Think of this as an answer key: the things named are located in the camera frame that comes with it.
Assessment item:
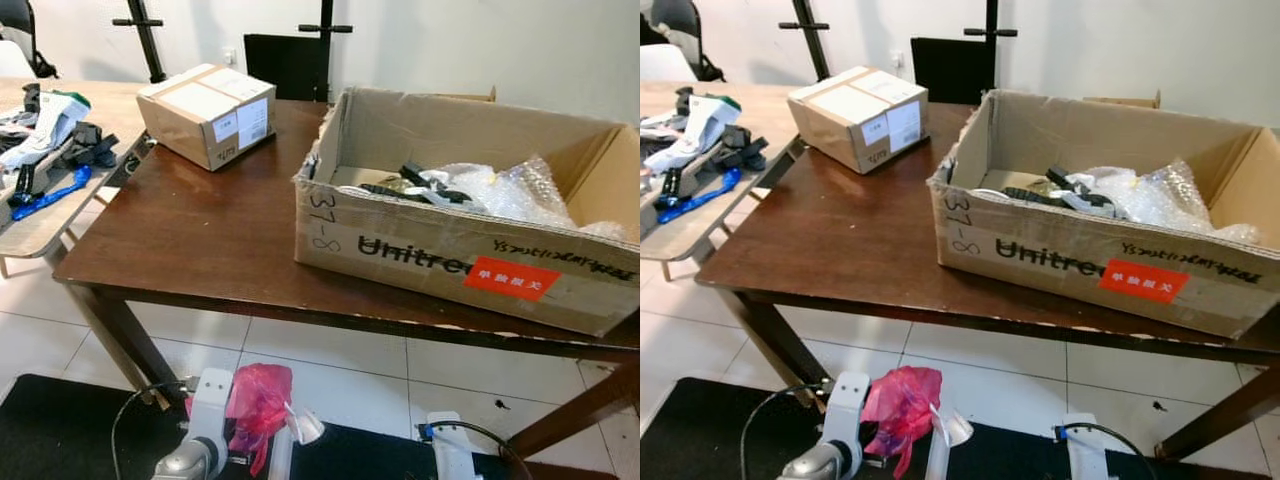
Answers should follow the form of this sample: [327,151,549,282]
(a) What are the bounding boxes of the pink plastic bag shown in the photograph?
[225,363,297,477]
[862,366,945,479]

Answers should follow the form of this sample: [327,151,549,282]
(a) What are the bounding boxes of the white plastic piece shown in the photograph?
[924,404,977,480]
[268,403,327,480]

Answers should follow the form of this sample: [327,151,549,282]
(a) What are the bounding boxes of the black and white trash piece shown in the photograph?
[360,163,473,209]
[1000,165,1117,211]

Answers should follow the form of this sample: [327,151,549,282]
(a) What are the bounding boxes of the large open cardboard box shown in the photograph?
[293,86,641,338]
[928,88,1280,341]

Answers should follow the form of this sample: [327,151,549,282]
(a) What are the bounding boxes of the small labelled cardboard box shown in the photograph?
[136,63,276,172]
[787,66,929,175]

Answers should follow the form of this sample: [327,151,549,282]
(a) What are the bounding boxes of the black foam block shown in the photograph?
[60,120,121,169]
[715,125,771,171]

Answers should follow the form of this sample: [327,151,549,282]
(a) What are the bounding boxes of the black plastic clamp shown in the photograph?
[12,160,46,206]
[660,165,691,209]

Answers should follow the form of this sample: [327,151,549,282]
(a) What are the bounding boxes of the light wooden table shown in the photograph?
[0,78,161,281]
[640,80,806,283]

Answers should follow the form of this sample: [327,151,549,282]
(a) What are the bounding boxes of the clear bubble wrap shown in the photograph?
[425,155,629,243]
[1080,158,1263,247]

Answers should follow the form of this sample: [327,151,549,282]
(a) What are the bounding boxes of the black flat panel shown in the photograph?
[244,33,331,103]
[910,37,998,106]

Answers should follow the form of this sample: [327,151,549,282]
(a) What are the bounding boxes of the black metal stand pole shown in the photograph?
[965,0,1019,93]
[298,0,353,101]
[112,0,167,84]
[779,0,836,83]

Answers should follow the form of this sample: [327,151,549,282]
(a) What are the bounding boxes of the white plastic chair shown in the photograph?
[640,42,699,83]
[0,40,36,79]

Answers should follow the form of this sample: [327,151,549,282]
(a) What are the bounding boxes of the black office chair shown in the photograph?
[650,0,726,83]
[0,0,58,79]

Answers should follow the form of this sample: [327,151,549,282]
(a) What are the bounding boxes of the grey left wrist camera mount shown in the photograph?
[188,368,237,443]
[822,372,871,446]

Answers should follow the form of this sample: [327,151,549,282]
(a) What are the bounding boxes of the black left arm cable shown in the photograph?
[110,380,193,480]
[740,383,827,480]

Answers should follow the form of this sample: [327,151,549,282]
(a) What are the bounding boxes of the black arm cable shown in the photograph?
[740,383,827,480]
[110,380,193,480]
[1062,422,1163,476]
[430,420,526,476]

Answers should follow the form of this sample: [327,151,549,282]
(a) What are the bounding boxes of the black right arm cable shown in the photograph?
[1062,422,1163,476]
[430,420,526,476]

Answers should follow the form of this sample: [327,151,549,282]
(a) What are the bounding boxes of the blue strap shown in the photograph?
[8,165,93,221]
[658,167,743,223]

